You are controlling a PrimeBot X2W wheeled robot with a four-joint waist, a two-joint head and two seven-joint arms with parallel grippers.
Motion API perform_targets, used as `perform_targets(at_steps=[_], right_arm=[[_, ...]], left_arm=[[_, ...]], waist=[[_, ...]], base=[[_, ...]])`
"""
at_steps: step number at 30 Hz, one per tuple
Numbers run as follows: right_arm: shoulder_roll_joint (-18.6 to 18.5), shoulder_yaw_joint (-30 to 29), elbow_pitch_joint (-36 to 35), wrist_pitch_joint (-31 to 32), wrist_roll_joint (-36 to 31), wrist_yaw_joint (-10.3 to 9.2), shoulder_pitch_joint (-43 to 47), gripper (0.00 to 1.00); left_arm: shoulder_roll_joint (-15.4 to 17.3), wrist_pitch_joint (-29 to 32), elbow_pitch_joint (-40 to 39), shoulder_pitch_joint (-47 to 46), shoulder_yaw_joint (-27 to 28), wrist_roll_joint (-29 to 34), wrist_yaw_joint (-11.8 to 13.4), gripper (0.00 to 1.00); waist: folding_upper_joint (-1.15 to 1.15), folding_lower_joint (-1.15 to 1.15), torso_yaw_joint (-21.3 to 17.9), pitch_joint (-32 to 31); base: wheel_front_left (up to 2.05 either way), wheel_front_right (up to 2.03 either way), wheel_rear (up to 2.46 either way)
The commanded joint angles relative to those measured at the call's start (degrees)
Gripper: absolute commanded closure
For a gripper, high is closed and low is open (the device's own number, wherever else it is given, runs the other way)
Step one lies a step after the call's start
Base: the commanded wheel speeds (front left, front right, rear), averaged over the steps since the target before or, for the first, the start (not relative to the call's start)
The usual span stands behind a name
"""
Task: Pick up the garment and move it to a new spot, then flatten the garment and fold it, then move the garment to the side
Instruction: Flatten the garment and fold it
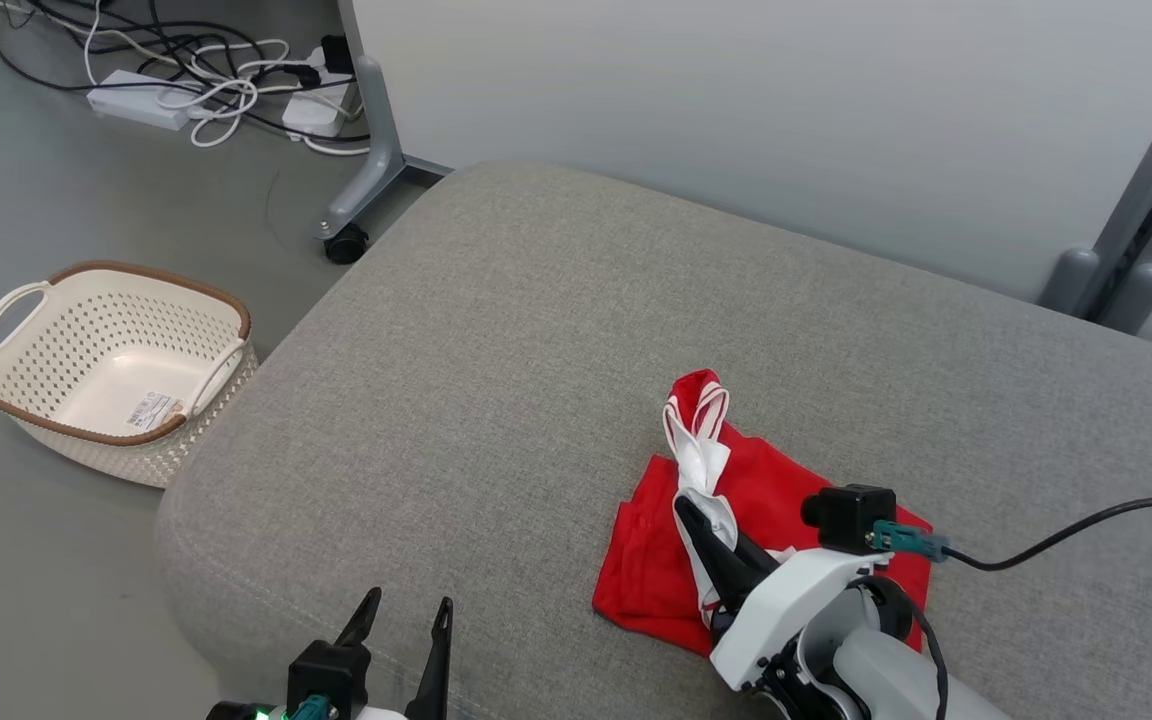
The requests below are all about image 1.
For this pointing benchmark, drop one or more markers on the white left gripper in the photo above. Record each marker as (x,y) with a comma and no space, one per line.
(256,713)

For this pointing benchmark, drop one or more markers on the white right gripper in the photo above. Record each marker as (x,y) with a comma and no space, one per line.
(786,610)

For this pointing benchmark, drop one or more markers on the red shirt with white stripes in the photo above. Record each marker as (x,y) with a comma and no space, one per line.
(656,560)

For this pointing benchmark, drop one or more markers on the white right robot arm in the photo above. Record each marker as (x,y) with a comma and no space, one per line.
(896,670)

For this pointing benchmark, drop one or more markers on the cream perforated laundry basket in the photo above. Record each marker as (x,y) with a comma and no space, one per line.
(106,370)

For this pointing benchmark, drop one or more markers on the black caster wheel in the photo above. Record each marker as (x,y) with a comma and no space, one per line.
(346,245)

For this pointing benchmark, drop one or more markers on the grey partition leg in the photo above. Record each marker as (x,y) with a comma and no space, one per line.
(381,150)

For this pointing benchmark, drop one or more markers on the black plug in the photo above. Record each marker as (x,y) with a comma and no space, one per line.
(336,55)

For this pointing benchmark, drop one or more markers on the white power strip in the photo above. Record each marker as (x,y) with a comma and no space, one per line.
(141,100)

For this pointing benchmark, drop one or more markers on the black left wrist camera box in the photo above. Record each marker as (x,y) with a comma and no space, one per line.
(331,670)

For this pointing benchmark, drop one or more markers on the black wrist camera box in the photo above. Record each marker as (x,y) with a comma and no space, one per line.
(851,518)
(331,670)

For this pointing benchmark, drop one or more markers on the teal left camera connector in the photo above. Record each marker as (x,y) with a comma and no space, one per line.
(311,708)

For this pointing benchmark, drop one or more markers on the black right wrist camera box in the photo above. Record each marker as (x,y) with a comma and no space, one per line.
(851,518)

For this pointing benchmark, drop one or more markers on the grey partition post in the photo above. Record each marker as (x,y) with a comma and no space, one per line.
(1146,200)

